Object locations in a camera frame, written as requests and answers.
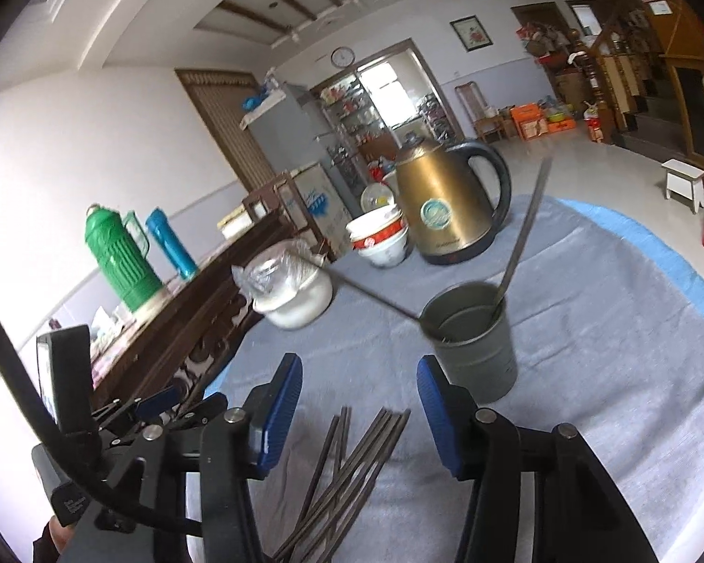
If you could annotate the blue thermos flask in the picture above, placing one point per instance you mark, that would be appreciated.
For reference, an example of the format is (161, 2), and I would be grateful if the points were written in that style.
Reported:
(173, 248)

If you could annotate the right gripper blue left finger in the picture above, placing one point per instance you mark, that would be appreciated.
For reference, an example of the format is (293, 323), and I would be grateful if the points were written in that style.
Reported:
(271, 408)

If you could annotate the grey metal utensil holder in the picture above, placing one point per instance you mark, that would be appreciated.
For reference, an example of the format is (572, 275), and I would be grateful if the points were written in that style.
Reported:
(472, 340)

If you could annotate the stacked red white bowls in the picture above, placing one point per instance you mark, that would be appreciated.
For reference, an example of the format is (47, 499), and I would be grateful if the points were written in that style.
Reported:
(380, 236)

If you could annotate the person left hand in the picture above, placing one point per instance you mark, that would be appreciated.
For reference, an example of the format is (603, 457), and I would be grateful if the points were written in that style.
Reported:
(52, 542)

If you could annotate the white small stool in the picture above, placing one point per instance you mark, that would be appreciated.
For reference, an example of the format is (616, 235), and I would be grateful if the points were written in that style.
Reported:
(685, 180)

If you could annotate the orange cardboard box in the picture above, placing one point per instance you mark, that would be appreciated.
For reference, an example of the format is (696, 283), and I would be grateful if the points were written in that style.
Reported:
(530, 121)

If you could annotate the small white fan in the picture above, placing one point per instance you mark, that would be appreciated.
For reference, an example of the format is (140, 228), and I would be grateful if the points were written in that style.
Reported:
(376, 195)

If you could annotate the brown wooden door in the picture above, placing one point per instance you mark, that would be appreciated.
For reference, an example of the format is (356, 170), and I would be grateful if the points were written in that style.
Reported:
(218, 97)

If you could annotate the green thermos flask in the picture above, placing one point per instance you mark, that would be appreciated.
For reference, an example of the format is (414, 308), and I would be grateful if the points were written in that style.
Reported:
(120, 247)

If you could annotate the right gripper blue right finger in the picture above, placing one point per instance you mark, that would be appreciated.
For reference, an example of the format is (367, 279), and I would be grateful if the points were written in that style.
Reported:
(450, 412)

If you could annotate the framed wall picture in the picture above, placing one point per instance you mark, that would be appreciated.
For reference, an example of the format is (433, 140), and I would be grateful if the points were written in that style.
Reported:
(471, 33)

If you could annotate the white pot with plastic bag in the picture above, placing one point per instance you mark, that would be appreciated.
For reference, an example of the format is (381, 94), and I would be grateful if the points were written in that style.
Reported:
(285, 284)

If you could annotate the dark carved wooden sideboard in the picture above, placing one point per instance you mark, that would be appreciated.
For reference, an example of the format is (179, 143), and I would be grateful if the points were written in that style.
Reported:
(206, 318)

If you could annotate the wooden stair railing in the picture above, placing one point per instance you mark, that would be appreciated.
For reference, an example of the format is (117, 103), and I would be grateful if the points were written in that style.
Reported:
(608, 86)

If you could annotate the wooden chair by wall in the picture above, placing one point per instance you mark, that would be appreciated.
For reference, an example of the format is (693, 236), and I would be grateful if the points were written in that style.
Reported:
(483, 123)

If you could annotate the grey table cloth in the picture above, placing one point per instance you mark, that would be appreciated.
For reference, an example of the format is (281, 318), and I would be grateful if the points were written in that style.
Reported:
(604, 340)

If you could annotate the grey refrigerator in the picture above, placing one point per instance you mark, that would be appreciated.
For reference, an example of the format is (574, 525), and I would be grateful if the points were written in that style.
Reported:
(296, 138)

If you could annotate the bronze electric kettle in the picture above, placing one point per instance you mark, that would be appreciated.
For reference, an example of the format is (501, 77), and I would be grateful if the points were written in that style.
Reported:
(450, 216)

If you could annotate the round wall clock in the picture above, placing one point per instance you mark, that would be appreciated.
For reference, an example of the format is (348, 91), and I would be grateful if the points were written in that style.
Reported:
(342, 57)

